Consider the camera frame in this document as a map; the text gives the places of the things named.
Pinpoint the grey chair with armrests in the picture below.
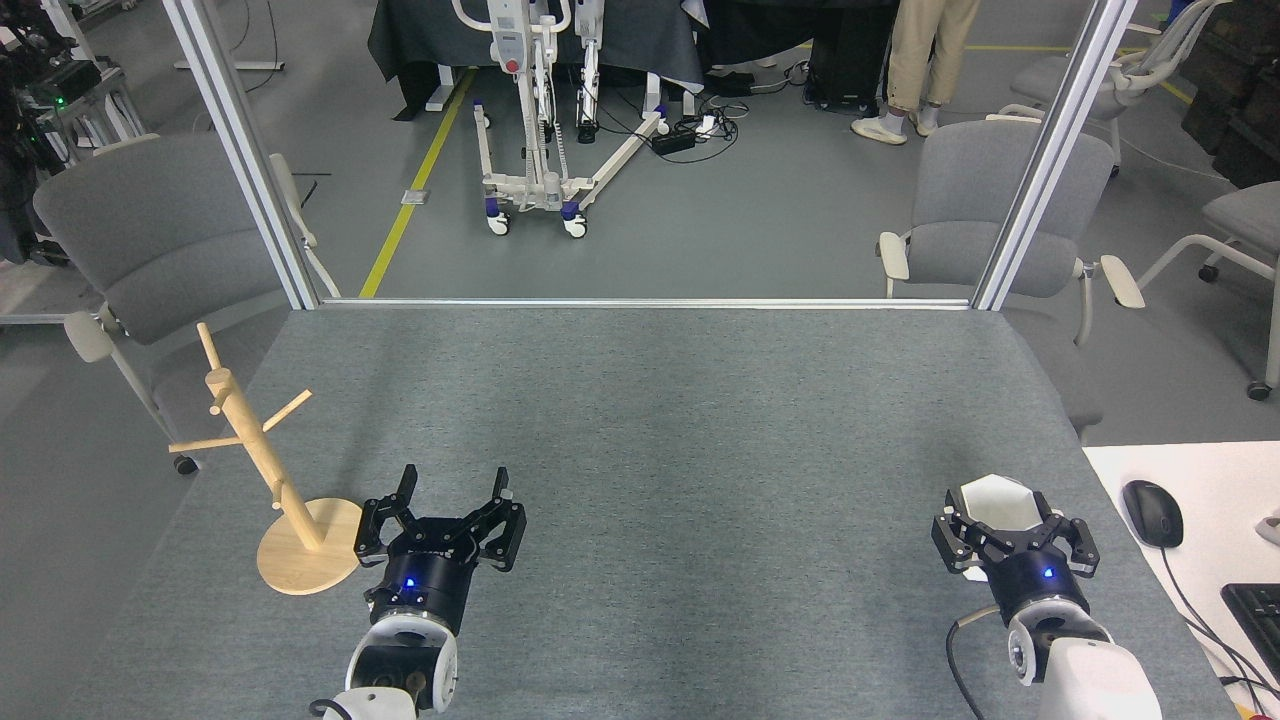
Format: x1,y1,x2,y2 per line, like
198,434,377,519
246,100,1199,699
878,118,1146,436
33,133,341,476

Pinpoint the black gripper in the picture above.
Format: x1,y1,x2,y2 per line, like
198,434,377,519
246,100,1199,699
353,464,527,641
932,490,1101,626

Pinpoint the table with black cloth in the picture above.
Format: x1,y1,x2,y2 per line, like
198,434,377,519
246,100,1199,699
367,0,706,121

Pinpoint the black keyboard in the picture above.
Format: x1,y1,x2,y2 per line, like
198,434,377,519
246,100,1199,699
1221,583,1280,681

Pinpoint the white desk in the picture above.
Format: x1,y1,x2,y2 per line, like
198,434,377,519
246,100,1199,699
1083,440,1280,720

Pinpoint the person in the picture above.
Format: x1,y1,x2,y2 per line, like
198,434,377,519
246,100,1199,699
851,0,983,147

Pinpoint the black equipment case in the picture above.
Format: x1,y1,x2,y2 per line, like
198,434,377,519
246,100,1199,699
808,10,891,111

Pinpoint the black computer mouse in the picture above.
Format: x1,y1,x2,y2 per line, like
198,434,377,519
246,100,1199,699
1121,480,1185,549

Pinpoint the white frame office chair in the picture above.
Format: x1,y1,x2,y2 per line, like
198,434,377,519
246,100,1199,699
998,0,1231,151

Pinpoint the grey chair on castors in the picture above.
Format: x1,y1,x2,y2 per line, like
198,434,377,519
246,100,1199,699
1135,180,1280,401

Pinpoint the wooden cup rack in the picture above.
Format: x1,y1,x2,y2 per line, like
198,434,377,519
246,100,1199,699
168,322,371,597

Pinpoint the silver aluminium post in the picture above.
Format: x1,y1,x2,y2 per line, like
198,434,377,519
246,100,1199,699
970,0,1141,313
162,0,326,311

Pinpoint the equipment cart with devices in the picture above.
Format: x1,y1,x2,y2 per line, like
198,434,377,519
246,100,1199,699
0,0,151,266

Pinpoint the silver table edge rail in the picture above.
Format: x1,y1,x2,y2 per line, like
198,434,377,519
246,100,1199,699
320,297,973,311

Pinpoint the black mouse cable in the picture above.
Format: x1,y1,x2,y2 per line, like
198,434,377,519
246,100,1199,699
1160,545,1280,701

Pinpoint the white stand on wheels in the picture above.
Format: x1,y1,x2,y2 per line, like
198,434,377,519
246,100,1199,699
450,0,673,239

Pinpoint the white hexagonal cup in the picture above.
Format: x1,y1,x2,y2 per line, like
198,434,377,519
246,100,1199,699
945,474,1046,583

